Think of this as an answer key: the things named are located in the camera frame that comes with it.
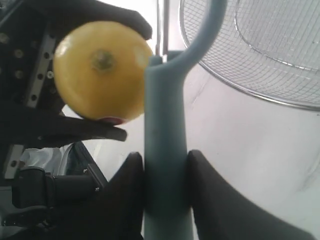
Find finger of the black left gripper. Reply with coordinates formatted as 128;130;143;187
25;109;128;148
44;0;153;40

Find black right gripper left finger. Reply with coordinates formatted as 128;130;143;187
49;152;145;240

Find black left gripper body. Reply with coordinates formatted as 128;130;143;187
0;0;68;148

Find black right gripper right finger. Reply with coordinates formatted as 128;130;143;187
187;150;314;240

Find teal handled vegetable peeler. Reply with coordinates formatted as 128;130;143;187
144;0;228;240

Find yellow lemon with sticker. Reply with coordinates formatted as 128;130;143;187
53;21;153;125

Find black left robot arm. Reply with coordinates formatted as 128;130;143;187
0;0;152;240

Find oval steel mesh basket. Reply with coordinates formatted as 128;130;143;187
178;0;320;112

